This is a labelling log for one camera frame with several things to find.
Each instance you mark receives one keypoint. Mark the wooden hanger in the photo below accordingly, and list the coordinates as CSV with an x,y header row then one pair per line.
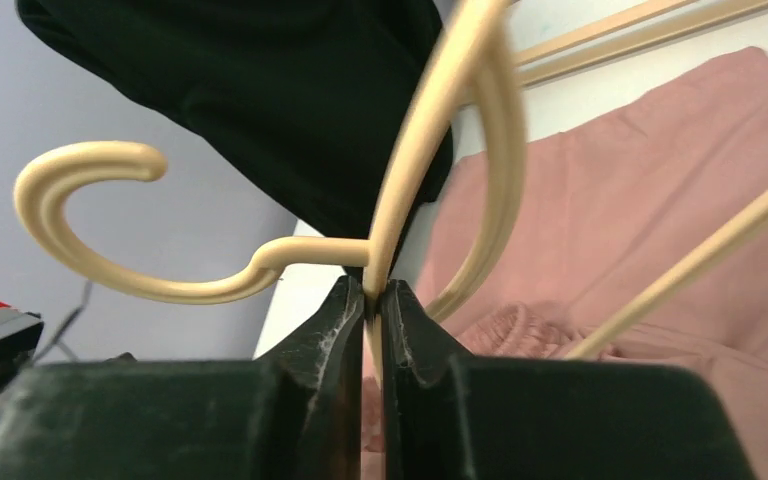
x,y
473,54

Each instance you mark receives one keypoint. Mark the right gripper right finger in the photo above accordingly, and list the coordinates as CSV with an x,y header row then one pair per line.
x,y
450,414

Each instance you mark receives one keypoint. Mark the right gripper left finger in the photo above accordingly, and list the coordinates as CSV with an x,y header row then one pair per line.
x,y
293,413

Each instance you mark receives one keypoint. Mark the black shorts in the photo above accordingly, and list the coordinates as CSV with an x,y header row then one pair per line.
x,y
304,98

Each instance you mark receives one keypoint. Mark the wooden clothes rack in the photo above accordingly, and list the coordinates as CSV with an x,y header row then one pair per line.
x,y
625,33

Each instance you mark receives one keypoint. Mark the pink shorts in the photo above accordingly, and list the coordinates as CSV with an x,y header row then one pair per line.
x,y
614,203

